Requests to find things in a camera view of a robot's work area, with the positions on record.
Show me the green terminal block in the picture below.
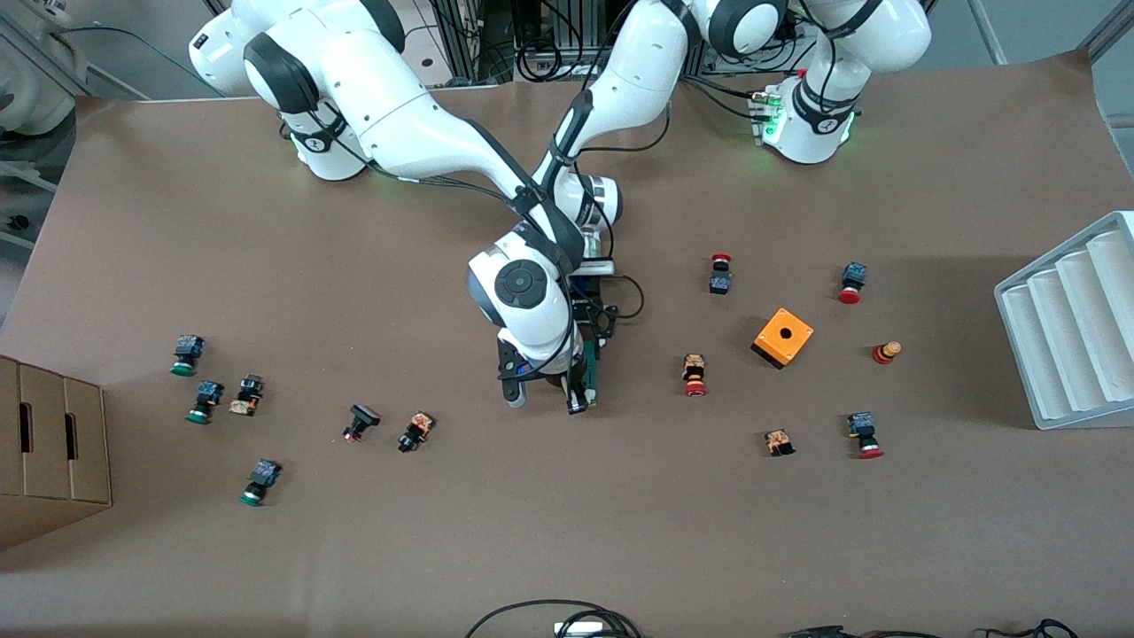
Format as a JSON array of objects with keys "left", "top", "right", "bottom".
[{"left": 580, "top": 341, "right": 602, "bottom": 410}]

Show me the black round button orange block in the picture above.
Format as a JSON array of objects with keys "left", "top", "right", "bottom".
[{"left": 396, "top": 410, "right": 437, "bottom": 455}]

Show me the black square push button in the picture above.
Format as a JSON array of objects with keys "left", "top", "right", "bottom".
[{"left": 342, "top": 403, "right": 382, "bottom": 444}]

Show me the green mushroom push button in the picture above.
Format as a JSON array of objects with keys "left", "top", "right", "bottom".
[
  {"left": 170, "top": 334, "right": 206, "bottom": 377},
  {"left": 237, "top": 458, "right": 284, "bottom": 508},
  {"left": 184, "top": 380, "right": 225, "bottom": 425}
]

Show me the white stepped tray rack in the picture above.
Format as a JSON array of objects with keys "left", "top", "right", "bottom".
[{"left": 994, "top": 210, "right": 1134, "bottom": 432}]

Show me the aluminium profile bar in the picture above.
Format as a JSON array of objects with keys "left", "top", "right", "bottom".
[
  {"left": 967, "top": 0, "right": 1008, "bottom": 65},
  {"left": 1079, "top": 0, "right": 1134, "bottom": 61}
]

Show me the brown cardboard box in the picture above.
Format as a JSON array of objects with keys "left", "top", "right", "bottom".
[{"left": 0, "top": 354, "right": 114, "bottom": 552}]

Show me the orange button enclosure box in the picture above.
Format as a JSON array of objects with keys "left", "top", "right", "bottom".
[{"left": 750, "top": 307, "right": 815, "bottom": 370}]

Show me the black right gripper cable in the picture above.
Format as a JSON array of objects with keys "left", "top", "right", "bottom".
[{"left": 328, "top": 124, "right": 572, "bottom": 377}]

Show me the black looping table cable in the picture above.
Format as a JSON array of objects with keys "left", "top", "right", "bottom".
[{"left": 463, "top": 600, "right": 643, "bottom": 638}]

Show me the aluminium equipment rack with cables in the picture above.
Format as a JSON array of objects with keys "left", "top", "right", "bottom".
[{"left": 425, "top": 0, "right": 798, "bottom": 85}]

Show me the black cable with connector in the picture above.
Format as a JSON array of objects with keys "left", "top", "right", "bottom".
[{"left": 784, "top": 625, "right": 944, "bottom": 638}]

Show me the thin black tangled cable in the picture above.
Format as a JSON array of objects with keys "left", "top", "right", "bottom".
[{"left": 979, "top": 619, "right": 1080, "bottom": 638}]

